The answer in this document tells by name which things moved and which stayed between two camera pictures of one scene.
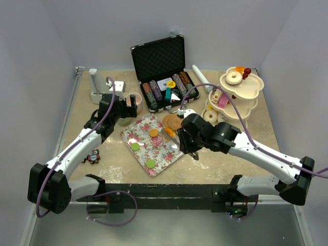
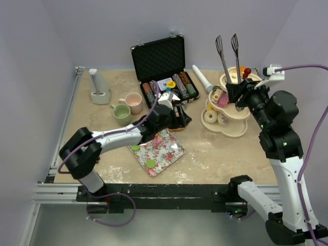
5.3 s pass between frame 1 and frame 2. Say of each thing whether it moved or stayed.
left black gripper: moved
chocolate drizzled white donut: stayed
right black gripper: moved
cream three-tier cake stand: stayed
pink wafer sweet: stayed
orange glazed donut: stayed
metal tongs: moved
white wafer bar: stayed
